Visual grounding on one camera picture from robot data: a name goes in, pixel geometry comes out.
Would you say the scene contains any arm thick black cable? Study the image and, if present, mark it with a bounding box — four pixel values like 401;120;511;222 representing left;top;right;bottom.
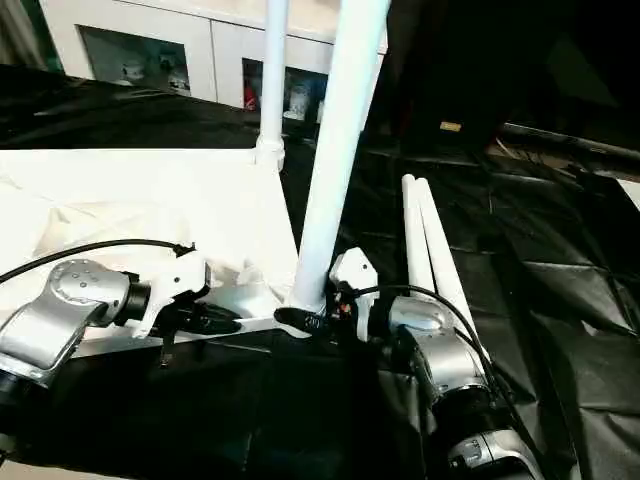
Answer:
344;284;551;480
0;239;197;286

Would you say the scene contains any white plastic table top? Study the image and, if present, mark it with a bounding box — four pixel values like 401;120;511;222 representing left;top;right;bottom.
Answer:
0;146;334;360

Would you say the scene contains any left arm thick black cable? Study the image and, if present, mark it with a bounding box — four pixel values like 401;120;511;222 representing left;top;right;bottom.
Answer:
0;239;197;286

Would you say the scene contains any dark brown cabinet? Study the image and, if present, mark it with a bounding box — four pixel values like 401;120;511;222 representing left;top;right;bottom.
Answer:
384;0;640;136

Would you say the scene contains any black shiny mat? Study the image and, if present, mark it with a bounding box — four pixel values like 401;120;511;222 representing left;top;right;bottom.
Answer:
0;62;640;480

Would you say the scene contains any white cabinet with glass doors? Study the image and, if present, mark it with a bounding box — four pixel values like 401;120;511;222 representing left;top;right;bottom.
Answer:
38;0;390;125

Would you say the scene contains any white plastic table leg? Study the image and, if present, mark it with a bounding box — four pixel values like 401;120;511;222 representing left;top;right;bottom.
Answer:
252;0;291;171
413;177;474;326
286;0;392;312
401;173;439;297

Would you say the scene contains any grey curtain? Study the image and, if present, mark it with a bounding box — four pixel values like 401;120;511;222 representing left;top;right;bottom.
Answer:
0;0;51;69

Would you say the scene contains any right arm thick black cable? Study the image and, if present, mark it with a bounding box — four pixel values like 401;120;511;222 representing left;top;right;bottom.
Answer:
344;284;551;480

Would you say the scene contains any white flat item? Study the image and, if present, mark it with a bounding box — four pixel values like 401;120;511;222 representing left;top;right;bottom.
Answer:
617;178;640;207

